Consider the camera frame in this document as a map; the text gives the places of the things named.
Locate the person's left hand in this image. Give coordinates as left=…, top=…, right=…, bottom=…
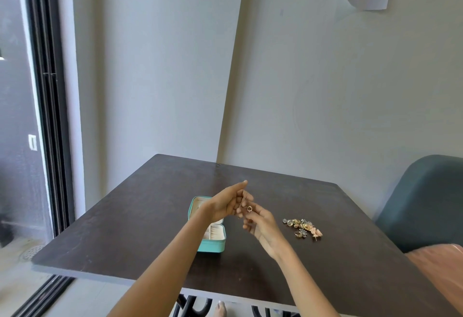
left=202, top=180, right=254, bottom=225

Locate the person's right hand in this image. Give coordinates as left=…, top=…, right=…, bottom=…
left=237, top=203, right=291, bottom=260

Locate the person's left forearm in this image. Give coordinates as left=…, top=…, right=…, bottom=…
left=107, top=207, right=216, bottom=317

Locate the person's right forearm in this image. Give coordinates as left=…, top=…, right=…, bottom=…
left=274, top=244, right=342, bottom=317

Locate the pile of assorted jewelry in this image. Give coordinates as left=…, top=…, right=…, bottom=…
left=282, top=218, right=323, bottom=242

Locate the teal jewelry box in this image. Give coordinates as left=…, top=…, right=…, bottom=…
left=187, top=196, right=227, bottom=254

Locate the teal upholstered chair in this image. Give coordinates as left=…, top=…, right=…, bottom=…
left=375, top=155, right=463, bottom=254

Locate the round metal floor drain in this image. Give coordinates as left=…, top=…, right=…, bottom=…
left=20, top=245, right=46, bottom=262

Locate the dark bin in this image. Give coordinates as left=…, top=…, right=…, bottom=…
left=0, top=212, right=15, bottom=248

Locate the black sliding door frame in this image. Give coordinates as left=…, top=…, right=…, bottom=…
left=20, top=0, right=77, bottom=317

